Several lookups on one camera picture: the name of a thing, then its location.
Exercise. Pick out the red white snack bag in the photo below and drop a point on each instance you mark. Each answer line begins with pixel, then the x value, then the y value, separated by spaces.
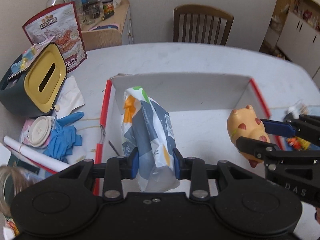
pixel 60 24

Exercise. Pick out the red dragon keychain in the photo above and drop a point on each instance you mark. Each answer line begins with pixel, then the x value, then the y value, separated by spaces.
pixel 298 144

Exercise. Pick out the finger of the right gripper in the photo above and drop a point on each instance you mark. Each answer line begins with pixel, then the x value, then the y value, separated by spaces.
pixel 305 127
pixel 271 154

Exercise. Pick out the black yellow screwdriver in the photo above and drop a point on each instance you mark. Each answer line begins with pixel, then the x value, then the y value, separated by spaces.
pixel 106 16

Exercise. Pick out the glass jar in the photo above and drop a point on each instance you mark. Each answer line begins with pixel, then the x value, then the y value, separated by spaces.
pixel 91 12

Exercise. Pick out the brown wooden chair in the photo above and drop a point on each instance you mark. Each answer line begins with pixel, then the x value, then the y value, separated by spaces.
pixel 195 23

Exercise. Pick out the wooden side cabinet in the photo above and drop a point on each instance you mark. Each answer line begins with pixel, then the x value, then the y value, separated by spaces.
pixel 114 31

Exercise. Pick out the yellow green tissue box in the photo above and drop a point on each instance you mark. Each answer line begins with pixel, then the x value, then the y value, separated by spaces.
pixel 34 91

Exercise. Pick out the blue rubber glove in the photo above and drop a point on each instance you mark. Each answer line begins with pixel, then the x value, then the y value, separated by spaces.
pixel 64 137

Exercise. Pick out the white patterned tissue pack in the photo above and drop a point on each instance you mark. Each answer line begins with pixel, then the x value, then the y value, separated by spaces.
pixel 147 128

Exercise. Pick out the white paper napkin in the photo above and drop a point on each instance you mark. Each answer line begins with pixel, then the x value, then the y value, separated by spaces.
pixel 69 99

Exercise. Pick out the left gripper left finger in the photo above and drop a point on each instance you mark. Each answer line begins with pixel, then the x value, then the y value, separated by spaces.
pixel 118 167

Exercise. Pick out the red white cardboard box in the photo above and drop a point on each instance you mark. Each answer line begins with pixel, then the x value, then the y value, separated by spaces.
pixel 199 105

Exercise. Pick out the white wall cupboard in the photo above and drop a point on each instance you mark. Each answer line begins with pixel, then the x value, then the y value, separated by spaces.
pixel 293 33

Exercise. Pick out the white paper roll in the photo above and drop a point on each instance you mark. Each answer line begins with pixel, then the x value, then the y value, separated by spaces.
pixel 42 160

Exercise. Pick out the orange spotted cat toy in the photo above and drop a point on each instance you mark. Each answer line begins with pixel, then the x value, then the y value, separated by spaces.
pixel 245 123

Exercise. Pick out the white cup lid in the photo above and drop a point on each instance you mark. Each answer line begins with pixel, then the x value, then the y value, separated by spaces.
pixel 40 130

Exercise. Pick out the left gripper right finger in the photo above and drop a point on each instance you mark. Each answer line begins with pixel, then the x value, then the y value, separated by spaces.
pixel 184 167

